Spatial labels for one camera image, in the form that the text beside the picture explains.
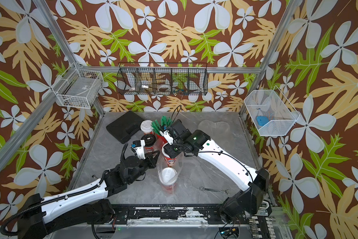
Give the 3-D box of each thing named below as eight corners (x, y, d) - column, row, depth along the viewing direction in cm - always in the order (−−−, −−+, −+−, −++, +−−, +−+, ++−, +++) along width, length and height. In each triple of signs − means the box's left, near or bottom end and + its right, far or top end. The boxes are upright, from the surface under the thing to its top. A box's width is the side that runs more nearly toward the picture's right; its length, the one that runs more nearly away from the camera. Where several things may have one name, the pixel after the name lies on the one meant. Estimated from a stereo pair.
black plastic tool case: (107, 131, 110) (104, 126, 106) (130, 114, 122) (129, 109, 117) (123, 144, 103) (121, 139, 98) (146, 125, 114) (145, 120, 110)
